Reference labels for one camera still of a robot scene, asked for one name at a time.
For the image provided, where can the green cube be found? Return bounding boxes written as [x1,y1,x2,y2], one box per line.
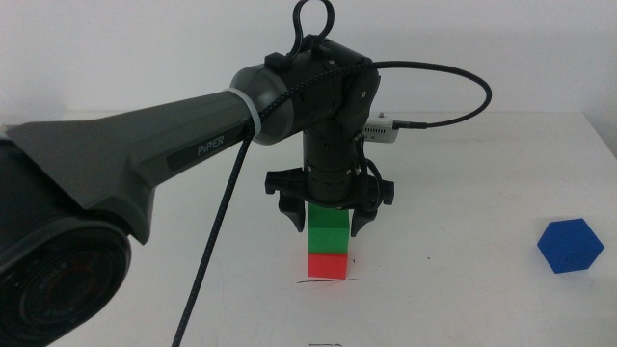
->
[308,202,351,255]

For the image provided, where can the red cube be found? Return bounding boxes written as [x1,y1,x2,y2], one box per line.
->
[308,253,349,280]

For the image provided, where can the blue cube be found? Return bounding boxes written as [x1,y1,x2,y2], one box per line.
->
[536,218,605,275]

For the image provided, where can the thin black gripper wire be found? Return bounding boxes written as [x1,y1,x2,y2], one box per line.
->
[354,134,388,211]

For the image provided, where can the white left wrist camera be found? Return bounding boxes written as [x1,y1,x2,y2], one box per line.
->
[362,113,401,144]

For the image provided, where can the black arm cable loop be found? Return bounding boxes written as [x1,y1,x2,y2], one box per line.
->
[288,0,336,62]

